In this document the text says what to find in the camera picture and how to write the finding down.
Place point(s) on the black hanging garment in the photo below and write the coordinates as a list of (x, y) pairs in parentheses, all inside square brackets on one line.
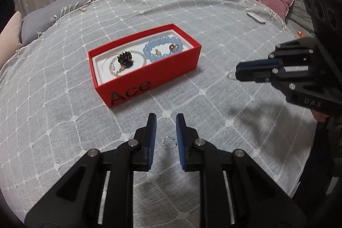
[(7, 10)]

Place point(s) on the white paper tag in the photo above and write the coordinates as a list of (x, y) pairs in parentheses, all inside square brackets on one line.
[(256, 17)]

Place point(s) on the red Ace box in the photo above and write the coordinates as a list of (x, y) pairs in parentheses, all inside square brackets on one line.
[(180, 55)]

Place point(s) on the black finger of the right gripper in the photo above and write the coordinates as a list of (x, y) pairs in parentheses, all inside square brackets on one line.
[(255, 75)]

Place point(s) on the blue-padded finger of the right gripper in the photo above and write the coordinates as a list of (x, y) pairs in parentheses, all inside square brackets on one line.
[(258, 66)]

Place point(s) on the grey checked bedspread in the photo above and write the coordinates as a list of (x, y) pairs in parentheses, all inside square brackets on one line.
[(51, 114)]

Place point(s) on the orange small tube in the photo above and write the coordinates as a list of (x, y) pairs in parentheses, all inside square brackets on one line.
[(300, 34)]

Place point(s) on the black flower hair clip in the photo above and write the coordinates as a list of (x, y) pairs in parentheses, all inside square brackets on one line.
[(125, 59)]

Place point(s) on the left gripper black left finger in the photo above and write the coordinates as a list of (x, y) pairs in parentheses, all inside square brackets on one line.
[(97, 191)]

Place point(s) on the pearl strand in box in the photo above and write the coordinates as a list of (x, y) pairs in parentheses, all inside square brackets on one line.
[(117, 70)]

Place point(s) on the beige pillow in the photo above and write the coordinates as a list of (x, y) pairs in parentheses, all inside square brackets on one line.
[(10, 38)]

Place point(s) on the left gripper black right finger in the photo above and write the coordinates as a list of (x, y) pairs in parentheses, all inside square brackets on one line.
[(234, 190)]

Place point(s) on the right hand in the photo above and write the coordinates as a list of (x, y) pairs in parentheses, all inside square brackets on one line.
[(319, 117)]

